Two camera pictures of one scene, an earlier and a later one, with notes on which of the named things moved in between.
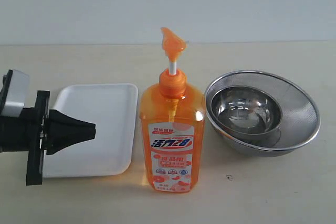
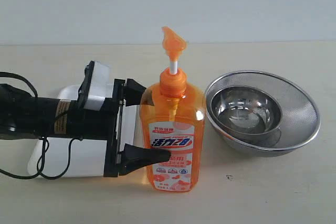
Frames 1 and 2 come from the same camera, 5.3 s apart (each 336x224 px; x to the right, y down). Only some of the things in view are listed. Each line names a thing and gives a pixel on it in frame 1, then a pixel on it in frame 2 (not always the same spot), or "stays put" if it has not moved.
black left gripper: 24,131 to 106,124
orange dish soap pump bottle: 172,126 stays put
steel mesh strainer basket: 300,123 stays put
